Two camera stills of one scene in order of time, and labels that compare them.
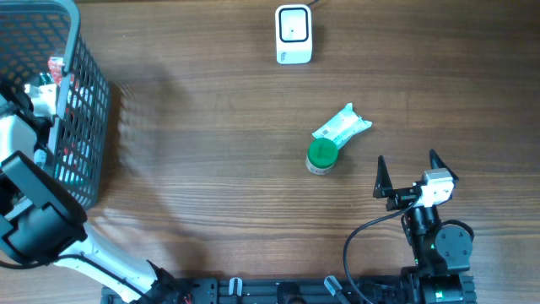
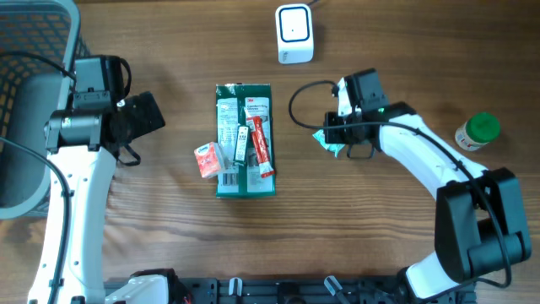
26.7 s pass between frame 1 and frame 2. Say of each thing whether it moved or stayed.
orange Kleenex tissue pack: moved
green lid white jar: moved
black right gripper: moved
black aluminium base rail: stayed
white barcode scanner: stayed
